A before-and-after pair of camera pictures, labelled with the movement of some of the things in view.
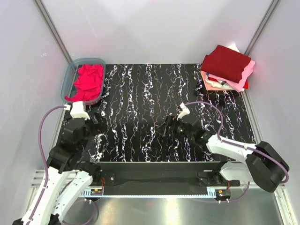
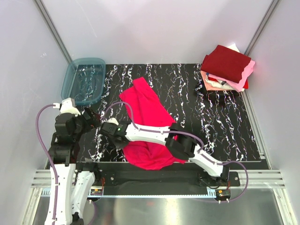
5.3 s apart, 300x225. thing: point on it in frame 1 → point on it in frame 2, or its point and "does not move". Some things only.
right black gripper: [170, 121] → [123, 144]
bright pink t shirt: [89, 82] → [148, 111]
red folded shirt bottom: [246, 85] does not move
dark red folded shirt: [226, 63] does not move
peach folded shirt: [209, 87] does not move
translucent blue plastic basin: [68, 87] does not move
